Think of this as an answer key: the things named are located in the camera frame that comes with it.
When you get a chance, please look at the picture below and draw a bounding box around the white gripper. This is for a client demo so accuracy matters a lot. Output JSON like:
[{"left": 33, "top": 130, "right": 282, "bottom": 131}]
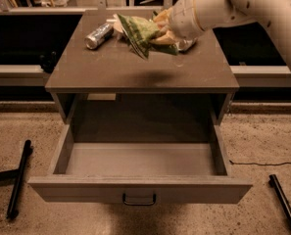
[{"left": 150, "top": 0, "right": 205, "bottom": 45}]

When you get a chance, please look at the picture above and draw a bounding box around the green jalapeno chip bag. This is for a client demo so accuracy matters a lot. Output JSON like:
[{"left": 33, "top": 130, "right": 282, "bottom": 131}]
[{"left": 116, "top": 14, "right": 178, "bottom": 60}]

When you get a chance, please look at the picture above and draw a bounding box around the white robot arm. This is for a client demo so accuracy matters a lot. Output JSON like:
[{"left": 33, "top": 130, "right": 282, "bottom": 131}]
[{"left": 152, "top": 0, "right": 291, "bottom": 70}]

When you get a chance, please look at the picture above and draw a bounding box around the grey cabinet with counter top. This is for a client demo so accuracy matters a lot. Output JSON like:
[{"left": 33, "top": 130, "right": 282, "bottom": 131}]
[{"left": 44, "top": 9, "right": 240, "bottom": 125}]

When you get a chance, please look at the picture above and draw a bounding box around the grey open top drawer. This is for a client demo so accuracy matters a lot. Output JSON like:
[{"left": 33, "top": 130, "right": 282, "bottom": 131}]
[{"left": 28, "top": 125, "right": 252, "bottom": 205}]

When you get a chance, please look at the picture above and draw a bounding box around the green silver soda can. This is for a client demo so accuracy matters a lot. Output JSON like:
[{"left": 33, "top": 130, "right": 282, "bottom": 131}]
[{"left": 176, "top": 39, "right": 196, "bottom": 52}]

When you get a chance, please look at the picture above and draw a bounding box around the white paper bowl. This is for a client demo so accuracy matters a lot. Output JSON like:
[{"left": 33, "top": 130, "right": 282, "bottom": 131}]
[{"left": 113, "top": 19, "right": 124, "bottom": 36}]

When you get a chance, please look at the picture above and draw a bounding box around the blue silver soda can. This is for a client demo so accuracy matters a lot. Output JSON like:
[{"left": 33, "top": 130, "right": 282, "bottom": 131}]
[{"left": 84, "top": 23, "right": 114, "bottom": 50}]

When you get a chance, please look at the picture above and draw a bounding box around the black object beside cabinet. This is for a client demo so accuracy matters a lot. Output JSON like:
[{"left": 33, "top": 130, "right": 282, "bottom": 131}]
[{"left": 39, "top": 52, "right": 57, "bottom": 73}]

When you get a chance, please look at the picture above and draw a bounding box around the black stand leg right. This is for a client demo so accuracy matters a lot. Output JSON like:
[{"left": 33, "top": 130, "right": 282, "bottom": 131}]
[{"left": 269, "top": 174, "right": 291, "bottom": 228}]

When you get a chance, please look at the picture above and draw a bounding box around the black stand leg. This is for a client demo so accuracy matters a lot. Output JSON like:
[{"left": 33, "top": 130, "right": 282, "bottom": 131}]
[
  {"left": 0, "top": 140, "right": 33, "bottom": 220},
  {"left": 269, "top": 174, "right": 291, "bottom": 228}
]

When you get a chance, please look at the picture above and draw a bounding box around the black stand leg left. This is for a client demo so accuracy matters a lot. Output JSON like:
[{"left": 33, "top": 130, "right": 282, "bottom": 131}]
[{"left": 0, "top": 140, "right": 33, "bottom": 220}]

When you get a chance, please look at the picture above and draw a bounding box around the black floor cable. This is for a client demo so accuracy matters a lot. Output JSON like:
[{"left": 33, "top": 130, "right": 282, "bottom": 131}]
[{"left": 228, "top": 160, "right": 291, "bottom": 167}]

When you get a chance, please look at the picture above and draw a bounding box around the black drawer handle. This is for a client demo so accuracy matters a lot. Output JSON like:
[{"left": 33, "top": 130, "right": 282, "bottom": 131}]
[{"left": 122, "top": 193, "right": 157, "bottom": 207}]

